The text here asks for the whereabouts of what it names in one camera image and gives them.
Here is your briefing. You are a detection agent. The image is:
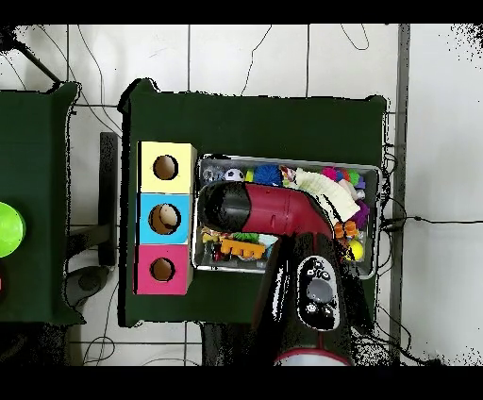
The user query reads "purple rubber toy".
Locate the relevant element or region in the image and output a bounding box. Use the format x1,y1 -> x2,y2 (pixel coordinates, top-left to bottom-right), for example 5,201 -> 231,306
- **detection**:
354,199 -> 371,230

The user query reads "orange toy building brick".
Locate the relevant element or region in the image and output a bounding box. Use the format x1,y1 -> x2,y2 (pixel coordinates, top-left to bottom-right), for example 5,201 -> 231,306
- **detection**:
219,238 -> 267,260

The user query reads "shallow wire mesh bin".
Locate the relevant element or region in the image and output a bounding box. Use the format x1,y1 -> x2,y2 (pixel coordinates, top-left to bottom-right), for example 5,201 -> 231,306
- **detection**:
191,153 -> 382,280

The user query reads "beige round toy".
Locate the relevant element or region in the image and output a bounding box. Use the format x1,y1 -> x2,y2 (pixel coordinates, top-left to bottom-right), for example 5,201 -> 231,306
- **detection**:
157,204 -> 180,232

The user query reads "grey metal rail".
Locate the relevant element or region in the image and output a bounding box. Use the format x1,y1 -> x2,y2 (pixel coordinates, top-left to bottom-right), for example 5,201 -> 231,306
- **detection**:
388,24 -> 411,365

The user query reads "black power cable with plug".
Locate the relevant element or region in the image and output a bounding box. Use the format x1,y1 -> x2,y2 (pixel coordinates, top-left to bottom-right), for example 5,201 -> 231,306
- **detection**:
378,214 -> 483,231

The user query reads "grey round stand base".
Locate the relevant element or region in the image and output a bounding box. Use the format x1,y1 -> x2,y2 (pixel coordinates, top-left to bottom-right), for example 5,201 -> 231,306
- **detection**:
63,264 -> 112,308

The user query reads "bright green bowl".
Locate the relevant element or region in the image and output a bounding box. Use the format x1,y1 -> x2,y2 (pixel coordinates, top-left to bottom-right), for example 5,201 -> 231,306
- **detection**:
0,201 -> 27,259

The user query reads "wooden box with three holes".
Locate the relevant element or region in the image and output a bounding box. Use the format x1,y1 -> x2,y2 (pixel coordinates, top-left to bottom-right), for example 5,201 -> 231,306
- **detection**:
133,140 -> 198,296

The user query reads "dark green side table cloth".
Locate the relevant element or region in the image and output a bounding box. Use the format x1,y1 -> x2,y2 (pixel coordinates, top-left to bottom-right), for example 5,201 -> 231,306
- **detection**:
0,81 -> 86,326

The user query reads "blue spiky rubber ball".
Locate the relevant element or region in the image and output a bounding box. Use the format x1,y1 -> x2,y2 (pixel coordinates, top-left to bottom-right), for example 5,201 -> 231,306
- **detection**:
253,164 -> 283,187

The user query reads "yellow smooth ball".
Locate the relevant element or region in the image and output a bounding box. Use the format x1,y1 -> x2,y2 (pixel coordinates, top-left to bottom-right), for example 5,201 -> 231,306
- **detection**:
346,239 -> 365,262

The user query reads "cream knitted cloth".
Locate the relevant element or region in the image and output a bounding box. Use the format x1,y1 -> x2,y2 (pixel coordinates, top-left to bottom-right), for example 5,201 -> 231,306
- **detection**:
293,167 -> 361,224

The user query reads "black tripod pole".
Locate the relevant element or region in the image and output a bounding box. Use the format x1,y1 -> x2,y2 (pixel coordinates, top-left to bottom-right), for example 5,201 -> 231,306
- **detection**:
0,25 -> 63,85

